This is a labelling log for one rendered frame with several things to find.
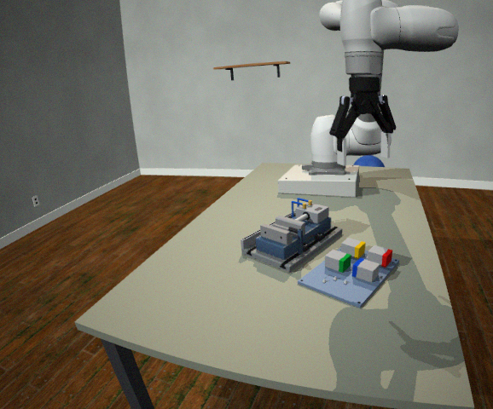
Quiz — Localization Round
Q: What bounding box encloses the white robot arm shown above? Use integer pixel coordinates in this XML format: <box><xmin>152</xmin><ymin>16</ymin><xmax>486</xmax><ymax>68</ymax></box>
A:
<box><xmin>302</xmin><ymin>0</ymin><xmax>459</xmax><ymax>175</ymax></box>

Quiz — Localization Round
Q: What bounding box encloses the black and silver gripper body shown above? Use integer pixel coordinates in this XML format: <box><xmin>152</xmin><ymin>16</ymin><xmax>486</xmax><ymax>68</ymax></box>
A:
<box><xmin>349</xmin><ymin>76</ymin><xmax>380</xmax><ymax>114</ymax></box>

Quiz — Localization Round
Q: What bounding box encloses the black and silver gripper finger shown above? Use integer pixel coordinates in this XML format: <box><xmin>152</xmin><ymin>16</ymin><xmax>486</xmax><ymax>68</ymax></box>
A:
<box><xmin>370</xmin><ymin>95</ymin><xmax>396</xmax><ymax>158</ymax></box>
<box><xmin>329</xmin><ymin>96</ymin><xmax>368</xmax><ymax>165</ymax></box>

